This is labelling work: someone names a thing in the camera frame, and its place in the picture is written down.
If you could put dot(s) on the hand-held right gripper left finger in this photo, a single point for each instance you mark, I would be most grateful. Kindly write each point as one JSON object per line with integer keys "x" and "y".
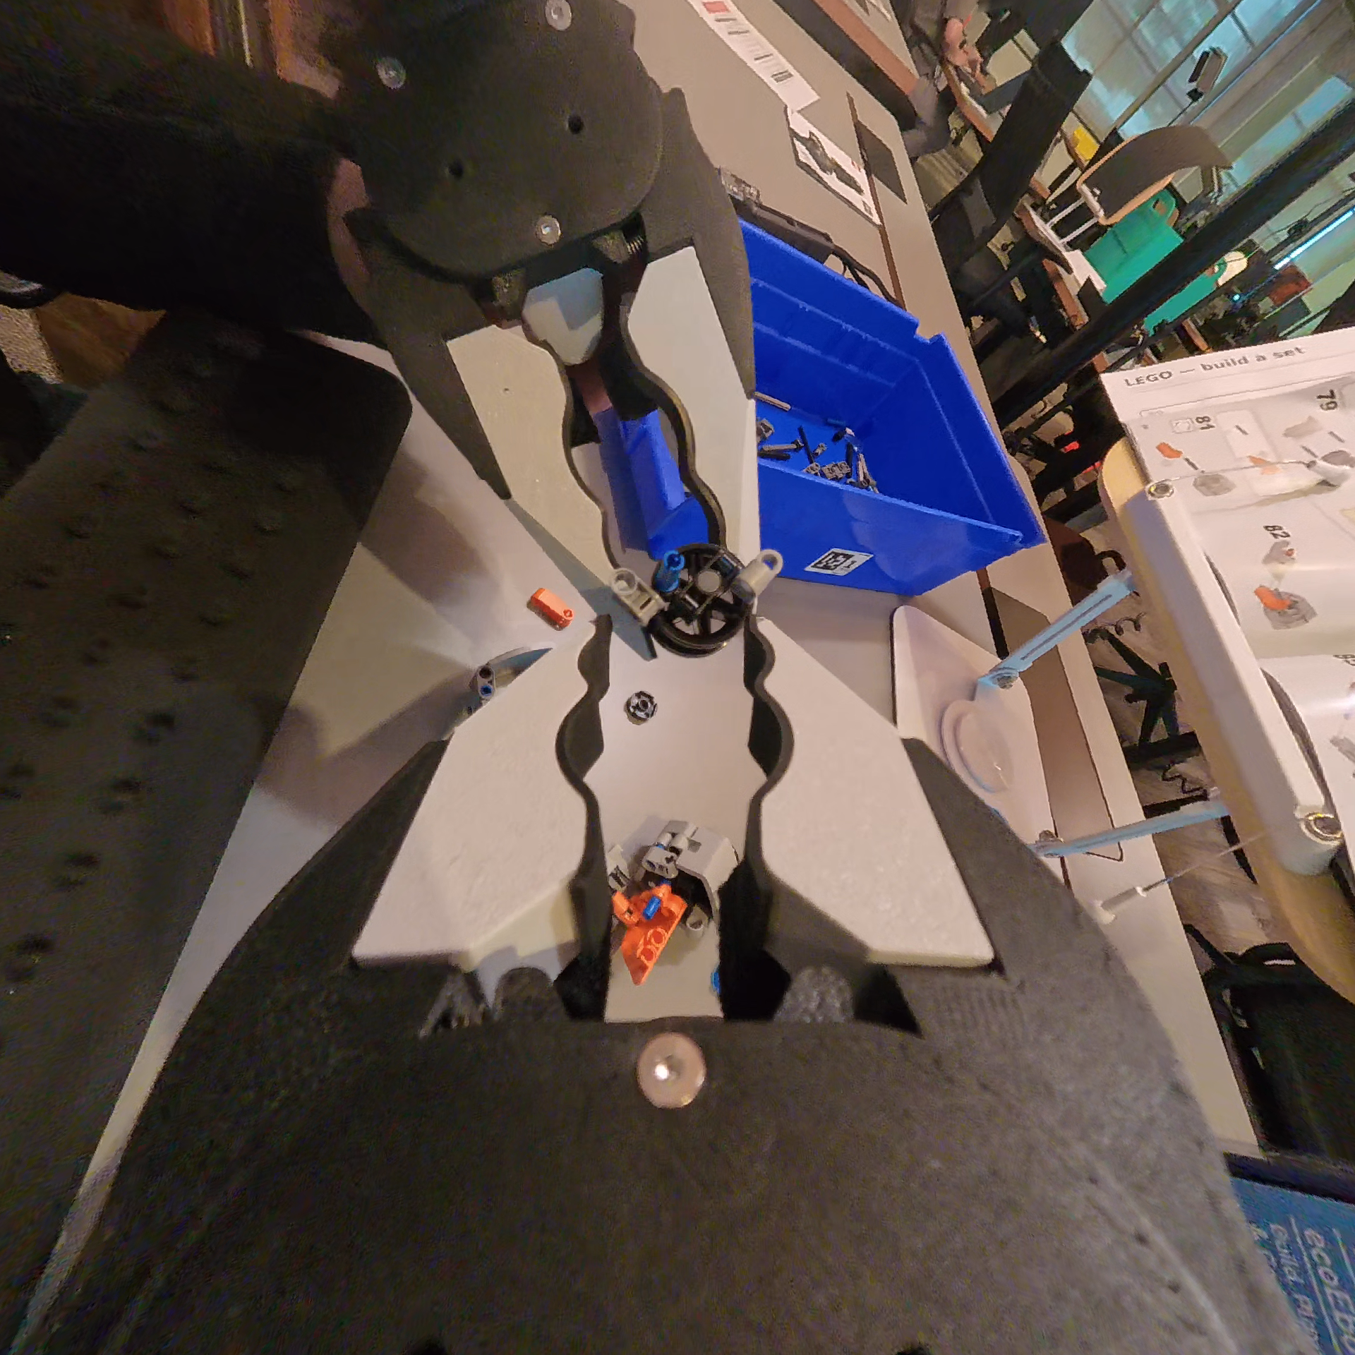
{"x": 476, "y": 846}

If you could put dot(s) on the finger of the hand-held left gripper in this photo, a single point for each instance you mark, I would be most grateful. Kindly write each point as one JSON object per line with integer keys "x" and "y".
{"x": 518, "y": 424}
{"x": 710, "y": 370}

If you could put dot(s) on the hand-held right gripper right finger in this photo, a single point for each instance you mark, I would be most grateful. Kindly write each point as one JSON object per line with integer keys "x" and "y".
{"x": 868, "y": 846}

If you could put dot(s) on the grey curved panel block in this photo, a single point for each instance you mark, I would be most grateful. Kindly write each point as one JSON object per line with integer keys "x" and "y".
{"x": 508, "y": 672}

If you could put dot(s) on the grey block module orange part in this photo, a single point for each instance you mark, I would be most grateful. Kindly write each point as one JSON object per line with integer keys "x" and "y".
{"x": 646, "y": 931}

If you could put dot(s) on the black round core blue pin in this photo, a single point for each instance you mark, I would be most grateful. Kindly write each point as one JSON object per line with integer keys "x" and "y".
{"x": 698, "y": 624}

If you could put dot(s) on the person's left forearm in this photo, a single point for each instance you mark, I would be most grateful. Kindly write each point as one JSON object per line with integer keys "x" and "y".
{"x": 158, "y": 158}

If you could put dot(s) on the person's left hand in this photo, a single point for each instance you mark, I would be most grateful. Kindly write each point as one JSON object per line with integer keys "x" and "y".
{"x": 606, "y": 392}

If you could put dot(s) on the small dark block parts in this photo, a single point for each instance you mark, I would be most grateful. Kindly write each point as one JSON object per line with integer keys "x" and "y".
{"x": 826, "y": 456}

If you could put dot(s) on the small orange block pin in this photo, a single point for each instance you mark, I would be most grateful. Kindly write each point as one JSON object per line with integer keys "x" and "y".
{"x": 550, "y": 608}

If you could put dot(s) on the small black round block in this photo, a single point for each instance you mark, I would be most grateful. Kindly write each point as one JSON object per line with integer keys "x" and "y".
{"x": 644, "y": 708}

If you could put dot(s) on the black and white sheet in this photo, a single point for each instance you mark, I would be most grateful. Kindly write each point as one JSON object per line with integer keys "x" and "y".
{"x": 832, "y": 164}

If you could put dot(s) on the blue plastic bin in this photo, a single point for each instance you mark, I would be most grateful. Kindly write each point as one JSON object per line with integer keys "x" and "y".
{"x": 900, "y": 518}

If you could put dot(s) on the white zip tie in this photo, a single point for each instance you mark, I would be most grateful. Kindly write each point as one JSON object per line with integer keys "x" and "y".
{"x": 1122, "y": 899}

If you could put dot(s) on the white printed paper sheet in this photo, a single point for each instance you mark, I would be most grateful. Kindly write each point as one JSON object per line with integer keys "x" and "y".
{"x": 758, "y": 48}

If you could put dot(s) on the small black mat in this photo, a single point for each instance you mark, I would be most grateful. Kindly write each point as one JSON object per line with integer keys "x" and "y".
{"x": 878, "y": 158}

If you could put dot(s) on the black high back chair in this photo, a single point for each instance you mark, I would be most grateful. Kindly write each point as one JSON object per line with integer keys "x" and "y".
{"x": 1044, "y": 106}

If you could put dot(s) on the white instruction sheet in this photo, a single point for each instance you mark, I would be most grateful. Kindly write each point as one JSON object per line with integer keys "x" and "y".
{"x": 1218, "y": 530}

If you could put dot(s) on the blue robot kit box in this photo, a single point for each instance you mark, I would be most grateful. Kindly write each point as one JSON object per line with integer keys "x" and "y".
{"x": 1302, "y": 1249}

